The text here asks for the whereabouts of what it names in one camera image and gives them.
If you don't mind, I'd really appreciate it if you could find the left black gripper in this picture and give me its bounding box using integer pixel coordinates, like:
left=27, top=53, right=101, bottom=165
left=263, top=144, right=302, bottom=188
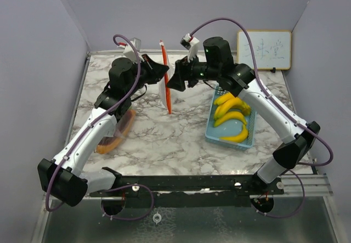
left=126, top=54, right=169, bottom=97

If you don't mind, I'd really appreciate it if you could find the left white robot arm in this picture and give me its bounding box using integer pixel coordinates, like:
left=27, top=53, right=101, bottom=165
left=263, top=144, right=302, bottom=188
left=37, top=54, right=169, bottom=207

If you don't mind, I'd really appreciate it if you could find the white ring pull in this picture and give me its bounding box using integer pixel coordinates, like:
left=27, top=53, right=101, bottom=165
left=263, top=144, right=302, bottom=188
left=152, top=212, right=162, bottom=224

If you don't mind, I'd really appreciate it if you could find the single yellow banana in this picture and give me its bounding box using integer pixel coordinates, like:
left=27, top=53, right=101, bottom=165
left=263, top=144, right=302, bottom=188
left=219, top=125, right=249, bottom=143

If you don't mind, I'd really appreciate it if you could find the clear orange zip bag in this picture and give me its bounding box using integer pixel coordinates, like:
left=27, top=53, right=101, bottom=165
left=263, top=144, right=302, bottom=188
left=158, top=40, right=174, bottom=114
left=94, top=109, right=137, bottom=155

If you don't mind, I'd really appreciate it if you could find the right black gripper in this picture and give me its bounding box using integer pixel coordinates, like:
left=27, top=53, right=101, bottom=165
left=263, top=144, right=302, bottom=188
left=167, top=51, right=220, bottom=91

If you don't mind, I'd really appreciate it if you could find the aluminium extrusion rail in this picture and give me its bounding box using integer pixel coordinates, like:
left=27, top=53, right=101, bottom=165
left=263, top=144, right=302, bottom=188
left=281, top=174, right=333, bottom=197

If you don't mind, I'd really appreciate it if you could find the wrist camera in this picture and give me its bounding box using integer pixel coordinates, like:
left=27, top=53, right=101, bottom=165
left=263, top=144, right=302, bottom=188
left=117, top=36, right=143, bottom=61
left=180, top=33, right=200, bottom=62

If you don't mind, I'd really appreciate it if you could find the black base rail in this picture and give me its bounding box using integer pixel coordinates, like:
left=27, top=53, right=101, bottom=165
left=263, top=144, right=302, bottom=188
left=90, top=174, right=284, bottom=208

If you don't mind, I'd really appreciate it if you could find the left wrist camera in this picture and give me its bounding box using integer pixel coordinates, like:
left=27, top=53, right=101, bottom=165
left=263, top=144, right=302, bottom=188
left=117, top=36, right=143, bottom=61

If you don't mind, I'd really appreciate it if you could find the yellow banana bunch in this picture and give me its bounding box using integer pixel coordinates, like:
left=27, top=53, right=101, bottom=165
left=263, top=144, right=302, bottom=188
left=213, top=93, right=251, bottom=127

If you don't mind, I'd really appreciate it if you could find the blue plastic basket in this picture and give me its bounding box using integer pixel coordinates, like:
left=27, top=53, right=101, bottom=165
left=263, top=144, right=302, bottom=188
left=205, top=86, right=256, bottom=150

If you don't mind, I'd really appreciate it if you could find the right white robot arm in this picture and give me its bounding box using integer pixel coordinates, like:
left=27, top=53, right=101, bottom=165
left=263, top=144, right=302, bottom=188
left=167, top=35, right=320, bottom=194

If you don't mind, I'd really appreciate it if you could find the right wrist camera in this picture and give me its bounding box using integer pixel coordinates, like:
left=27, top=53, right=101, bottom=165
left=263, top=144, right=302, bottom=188
left=180, top=33, right=200, bottom=62

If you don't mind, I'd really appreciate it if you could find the small whiteboard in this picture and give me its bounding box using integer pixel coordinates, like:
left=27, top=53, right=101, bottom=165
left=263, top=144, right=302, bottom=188
left=237, top=30, right=292, bottom=70

